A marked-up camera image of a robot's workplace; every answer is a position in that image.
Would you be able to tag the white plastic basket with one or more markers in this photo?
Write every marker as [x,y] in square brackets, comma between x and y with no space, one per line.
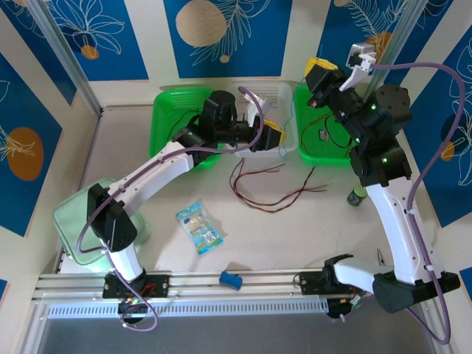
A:
[285,103]

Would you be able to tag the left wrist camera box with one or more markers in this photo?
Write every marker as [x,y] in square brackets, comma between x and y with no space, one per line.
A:
[254,108]

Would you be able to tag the aluminium corner post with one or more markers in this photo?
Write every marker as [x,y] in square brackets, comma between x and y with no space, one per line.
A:
[68,55]
[400,37]

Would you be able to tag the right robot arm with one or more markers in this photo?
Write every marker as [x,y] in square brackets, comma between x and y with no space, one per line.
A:
[391,214]

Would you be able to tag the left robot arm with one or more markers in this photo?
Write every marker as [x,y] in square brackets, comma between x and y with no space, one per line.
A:
[147,180]

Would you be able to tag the blue snack packet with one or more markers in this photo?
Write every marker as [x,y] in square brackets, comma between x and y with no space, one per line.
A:
[199,228]

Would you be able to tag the green plastic basket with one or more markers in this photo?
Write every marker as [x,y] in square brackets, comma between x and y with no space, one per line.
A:
[321,155]
[166,110]

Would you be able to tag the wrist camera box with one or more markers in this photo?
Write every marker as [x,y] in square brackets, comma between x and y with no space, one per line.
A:
[363,55]
[254,108]

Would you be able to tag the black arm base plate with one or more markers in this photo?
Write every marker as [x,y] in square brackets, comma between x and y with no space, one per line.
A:
[309,284]
[160,285]

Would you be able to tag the small black red card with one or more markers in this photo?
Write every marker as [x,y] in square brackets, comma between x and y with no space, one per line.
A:
[323,135]

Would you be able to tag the small green bottle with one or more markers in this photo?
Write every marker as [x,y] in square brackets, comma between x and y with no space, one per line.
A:
[355,197]

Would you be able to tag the blue sponge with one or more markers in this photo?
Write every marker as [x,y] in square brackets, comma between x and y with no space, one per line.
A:
[230,281]

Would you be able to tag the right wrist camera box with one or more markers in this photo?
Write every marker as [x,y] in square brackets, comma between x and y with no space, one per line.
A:
[363,55]

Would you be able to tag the mint green zip pouch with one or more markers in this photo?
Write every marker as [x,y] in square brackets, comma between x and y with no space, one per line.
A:
[68,221]

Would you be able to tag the aluminium frame rail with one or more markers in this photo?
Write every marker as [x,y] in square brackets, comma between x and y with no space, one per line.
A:
[269,284]

